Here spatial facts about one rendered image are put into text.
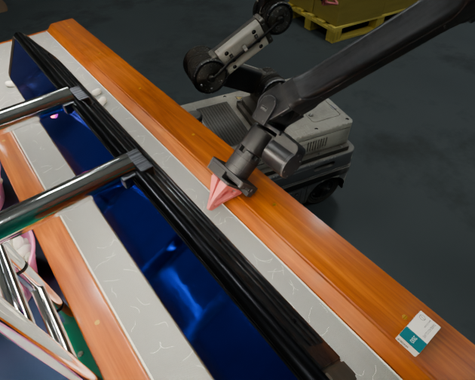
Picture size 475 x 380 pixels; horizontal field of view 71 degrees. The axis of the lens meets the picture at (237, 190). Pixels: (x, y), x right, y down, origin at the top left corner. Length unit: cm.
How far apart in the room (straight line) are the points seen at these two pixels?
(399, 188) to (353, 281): 136
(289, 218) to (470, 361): 37
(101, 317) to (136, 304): 6
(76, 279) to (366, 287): 52
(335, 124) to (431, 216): 73
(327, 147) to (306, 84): 87
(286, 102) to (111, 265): 46
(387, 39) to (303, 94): 16
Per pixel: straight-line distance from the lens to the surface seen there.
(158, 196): 28
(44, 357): 47
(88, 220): 80
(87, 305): 66
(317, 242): 68
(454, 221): 194
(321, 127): 144
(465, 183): 216
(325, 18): 339
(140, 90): 113
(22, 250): 82
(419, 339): 62
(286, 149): 64
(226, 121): 144
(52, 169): 97
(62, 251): 74
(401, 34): 63
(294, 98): 65
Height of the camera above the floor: 132
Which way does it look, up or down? 48 degrees down
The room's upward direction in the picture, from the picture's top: 2 degrees counter-clockwise
